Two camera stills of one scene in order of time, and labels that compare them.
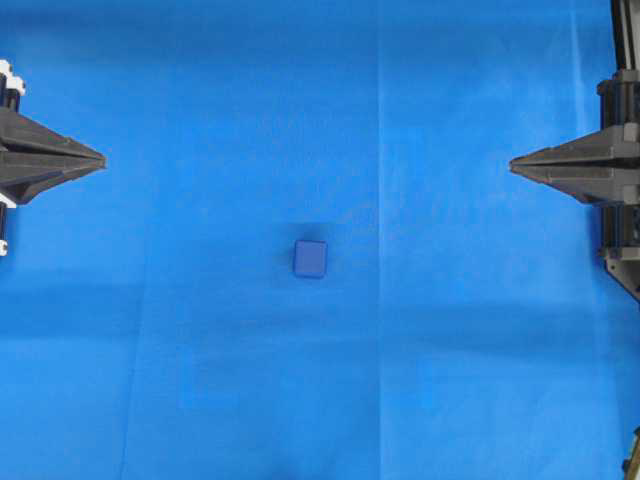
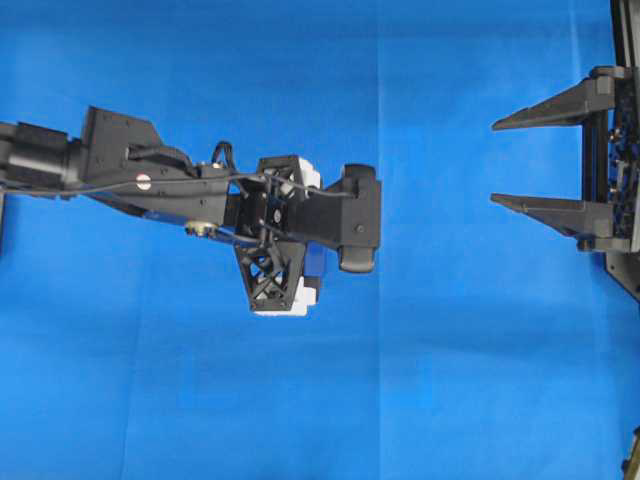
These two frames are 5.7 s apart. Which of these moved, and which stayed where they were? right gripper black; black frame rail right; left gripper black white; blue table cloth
Moved: left gripper black white; right gripper black
Stayed: blue table cloth; black frame rail right
